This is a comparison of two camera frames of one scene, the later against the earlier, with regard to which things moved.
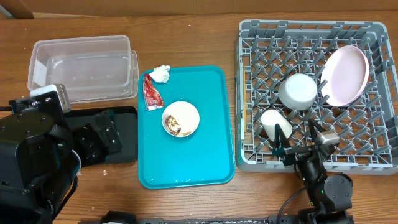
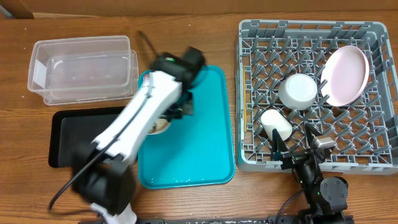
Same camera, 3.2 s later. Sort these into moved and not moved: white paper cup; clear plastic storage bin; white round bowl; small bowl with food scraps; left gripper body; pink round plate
Moved: left gripper body; small bowl with food scraps
Not moved: pink round plate; white paper cup; white round bowl; clear plastic storage bin
